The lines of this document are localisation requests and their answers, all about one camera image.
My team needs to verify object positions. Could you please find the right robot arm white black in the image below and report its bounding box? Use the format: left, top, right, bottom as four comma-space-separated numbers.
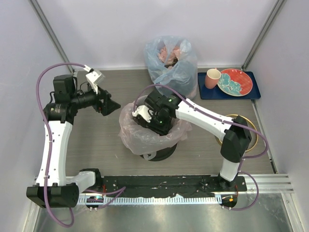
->
132, 90, 252, 191

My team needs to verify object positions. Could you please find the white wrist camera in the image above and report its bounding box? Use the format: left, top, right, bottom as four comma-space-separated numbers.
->
132, 105, 154, 123
84, 65, 105, 95

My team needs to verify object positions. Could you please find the blue plastic bag of bags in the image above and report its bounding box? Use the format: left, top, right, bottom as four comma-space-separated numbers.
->
143, 36, 197, 99

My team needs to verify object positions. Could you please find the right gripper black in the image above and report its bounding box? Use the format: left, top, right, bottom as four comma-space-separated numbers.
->
144, 112, 171, 139

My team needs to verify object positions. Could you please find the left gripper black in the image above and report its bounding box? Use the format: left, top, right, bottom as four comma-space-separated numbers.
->
70, 83, 121, 116

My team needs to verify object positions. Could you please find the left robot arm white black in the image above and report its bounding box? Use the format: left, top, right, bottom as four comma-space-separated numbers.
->
26, 72, 121, 208

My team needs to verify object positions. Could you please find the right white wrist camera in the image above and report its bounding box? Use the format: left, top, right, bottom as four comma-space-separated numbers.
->
132, 105, 154, 123

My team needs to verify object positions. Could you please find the white slotted cable duct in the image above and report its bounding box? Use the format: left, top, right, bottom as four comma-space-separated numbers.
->
77, 195, 222, 207

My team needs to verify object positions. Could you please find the black trash bin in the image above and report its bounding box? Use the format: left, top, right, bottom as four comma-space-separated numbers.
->
141, 144, 177, 161

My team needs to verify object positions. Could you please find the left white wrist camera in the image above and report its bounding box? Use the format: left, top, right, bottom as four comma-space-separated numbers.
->
84, 65, 105, 95

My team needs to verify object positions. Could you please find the right aluminium frame post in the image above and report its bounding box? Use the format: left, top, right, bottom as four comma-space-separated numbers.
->
241, 0, 286, 70

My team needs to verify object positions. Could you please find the red bowl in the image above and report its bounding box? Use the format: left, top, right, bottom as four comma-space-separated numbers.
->
217, 69, 253, 97

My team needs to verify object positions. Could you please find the pink plastic trash bag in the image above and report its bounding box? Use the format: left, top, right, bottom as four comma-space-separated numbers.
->
119, 102, 192, 156

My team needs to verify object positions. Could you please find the blue tray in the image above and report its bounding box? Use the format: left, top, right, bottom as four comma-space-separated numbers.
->
197, 72, 261, 100

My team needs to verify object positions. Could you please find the left aluminium frame post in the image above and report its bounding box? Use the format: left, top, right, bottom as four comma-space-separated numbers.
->
28, 0, 70, 62

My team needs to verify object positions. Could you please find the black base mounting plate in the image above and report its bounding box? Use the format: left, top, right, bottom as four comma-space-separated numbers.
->
102, 175, 247, 198

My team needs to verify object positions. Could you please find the gold bin rim ring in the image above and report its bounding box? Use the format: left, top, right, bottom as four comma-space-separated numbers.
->
214, 114, 259, 153

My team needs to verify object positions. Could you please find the aluminium frame post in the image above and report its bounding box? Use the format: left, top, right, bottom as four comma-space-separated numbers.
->
241, 0, 286, 70
28, 0, 70, 62

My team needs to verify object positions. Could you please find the pink white cup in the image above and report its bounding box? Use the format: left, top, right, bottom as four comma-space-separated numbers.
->
205, 68, 221, 89

